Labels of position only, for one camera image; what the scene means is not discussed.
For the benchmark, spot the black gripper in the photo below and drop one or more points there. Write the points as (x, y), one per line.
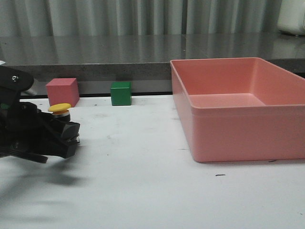
(21, 128)

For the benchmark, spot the grey pleated curtain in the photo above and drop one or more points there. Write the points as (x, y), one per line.
(34, 18)

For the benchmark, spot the pink cube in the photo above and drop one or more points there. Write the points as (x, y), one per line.
(63, 90)

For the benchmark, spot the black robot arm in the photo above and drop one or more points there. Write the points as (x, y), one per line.
(12, 84)

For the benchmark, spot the pink plastic bin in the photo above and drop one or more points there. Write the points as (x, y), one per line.
(239, 109)

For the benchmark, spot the white appliance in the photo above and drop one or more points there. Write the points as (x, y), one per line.
(292, 17)

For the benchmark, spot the green cube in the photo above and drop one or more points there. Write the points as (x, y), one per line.
(121, 93)

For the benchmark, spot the yellow mushroom push button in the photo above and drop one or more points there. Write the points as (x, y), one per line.
(60, 109)

